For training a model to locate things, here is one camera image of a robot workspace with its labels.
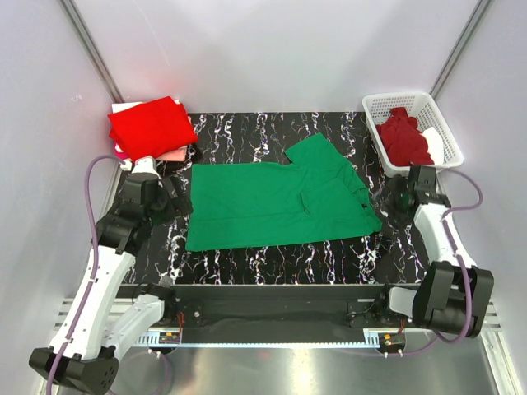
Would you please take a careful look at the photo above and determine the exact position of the green t shirt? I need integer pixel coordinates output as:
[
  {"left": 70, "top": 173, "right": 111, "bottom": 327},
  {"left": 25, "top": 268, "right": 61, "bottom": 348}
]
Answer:
[{"left": 185, "top": 133, "right": 382, "bottom": 252}]

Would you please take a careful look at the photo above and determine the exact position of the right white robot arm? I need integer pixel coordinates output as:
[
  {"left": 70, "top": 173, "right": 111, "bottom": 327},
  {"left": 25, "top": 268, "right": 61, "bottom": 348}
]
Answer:
[{"left": 373, "top": 165, "right": 494, "bottom": 343}]

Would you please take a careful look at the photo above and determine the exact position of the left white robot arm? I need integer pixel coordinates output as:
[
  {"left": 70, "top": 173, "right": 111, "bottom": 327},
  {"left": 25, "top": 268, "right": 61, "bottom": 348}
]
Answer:
[{"left": 29, "top": 173, "right": 193, "bottom": 394}]

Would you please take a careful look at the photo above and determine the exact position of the folded pink t shirt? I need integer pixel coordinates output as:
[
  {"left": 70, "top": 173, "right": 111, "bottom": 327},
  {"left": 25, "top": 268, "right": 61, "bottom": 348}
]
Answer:
[{"left": 156, "top": 146, "right": 188, "bottom": 162}]

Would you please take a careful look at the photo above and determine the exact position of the folded magenta t shirt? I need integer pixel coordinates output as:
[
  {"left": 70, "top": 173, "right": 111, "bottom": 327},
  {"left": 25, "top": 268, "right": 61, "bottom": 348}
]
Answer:
[{"left": 114, "top": 151, "right": 128, "bottom": 160}]

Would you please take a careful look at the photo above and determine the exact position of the dark red t shirt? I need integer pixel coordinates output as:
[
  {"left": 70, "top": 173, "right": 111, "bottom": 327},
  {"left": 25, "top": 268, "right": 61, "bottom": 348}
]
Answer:
[{"left": 376, "top": 107, "right": 434, "bottom": 167}]

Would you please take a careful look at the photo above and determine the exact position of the white cloth in basket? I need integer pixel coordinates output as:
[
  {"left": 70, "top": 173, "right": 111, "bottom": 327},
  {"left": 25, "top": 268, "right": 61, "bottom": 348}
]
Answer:
[{"left": 422, "top": 127, "right": 445, "bottom": 165}]

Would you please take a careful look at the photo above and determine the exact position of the folded red t shirt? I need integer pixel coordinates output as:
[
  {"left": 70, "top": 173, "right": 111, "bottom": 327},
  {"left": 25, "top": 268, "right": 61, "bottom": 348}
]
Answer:
[{"left": 108, "top": 96, "right": 198, "bottom": 161}]

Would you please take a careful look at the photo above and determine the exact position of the folded white t shirt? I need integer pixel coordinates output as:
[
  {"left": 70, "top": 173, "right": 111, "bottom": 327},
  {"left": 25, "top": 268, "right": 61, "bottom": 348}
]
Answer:
[{"left": 111, "top": 96, "right": 184, "bottom": 114}]

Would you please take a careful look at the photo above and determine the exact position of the white plastic basket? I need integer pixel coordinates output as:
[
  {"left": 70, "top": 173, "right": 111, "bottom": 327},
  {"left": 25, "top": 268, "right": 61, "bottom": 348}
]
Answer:
[{"left": 361, "top": 91, "right": 464, "bottom": 178}]

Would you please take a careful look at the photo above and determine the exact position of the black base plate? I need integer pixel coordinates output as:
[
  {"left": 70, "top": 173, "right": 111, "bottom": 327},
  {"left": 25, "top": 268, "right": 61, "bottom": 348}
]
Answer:
[{"left": 170, "top": 284, "right": 411, "bottom": 328}]

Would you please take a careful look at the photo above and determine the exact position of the aluminium frame rail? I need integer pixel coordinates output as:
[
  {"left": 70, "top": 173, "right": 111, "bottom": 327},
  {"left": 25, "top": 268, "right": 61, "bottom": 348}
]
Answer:
[{"left": 133, "top": 302, "right": 434, "bottom": 349}]

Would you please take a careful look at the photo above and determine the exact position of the left aluminium corner post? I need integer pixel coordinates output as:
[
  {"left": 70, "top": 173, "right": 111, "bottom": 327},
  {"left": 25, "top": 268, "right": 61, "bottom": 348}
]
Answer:
[{"left": 58, "top": 0, "right": 124, "bottom": 103}]

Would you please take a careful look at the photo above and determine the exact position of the aluminium corner post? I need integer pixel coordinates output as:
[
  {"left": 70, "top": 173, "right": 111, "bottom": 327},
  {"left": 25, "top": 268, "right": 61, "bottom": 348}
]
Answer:
[
  {"left": 58, "top": 0, "right": 124, "bottom": 103},
  {"left": 429, "top": 0, "right": 494, "bottom": 100}
]

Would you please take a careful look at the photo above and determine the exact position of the right aluminium corner post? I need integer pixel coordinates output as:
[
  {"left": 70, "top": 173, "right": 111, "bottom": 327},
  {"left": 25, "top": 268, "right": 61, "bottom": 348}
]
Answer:
[{"left": 429, "top": 0, "right": 494, "bottom": 100}]

